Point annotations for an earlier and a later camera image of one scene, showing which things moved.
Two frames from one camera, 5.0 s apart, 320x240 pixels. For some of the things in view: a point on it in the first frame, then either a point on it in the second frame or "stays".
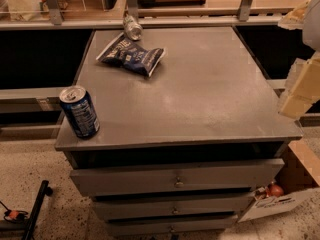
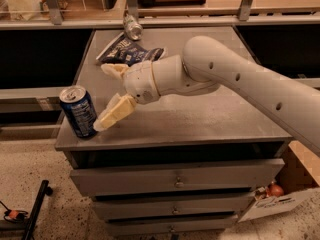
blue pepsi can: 80,111 stays
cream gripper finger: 294,19 -> 114,69
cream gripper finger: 302,87 -> 118,106
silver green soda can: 132,28 stays
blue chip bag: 126,51 stays
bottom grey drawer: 171,225 stays
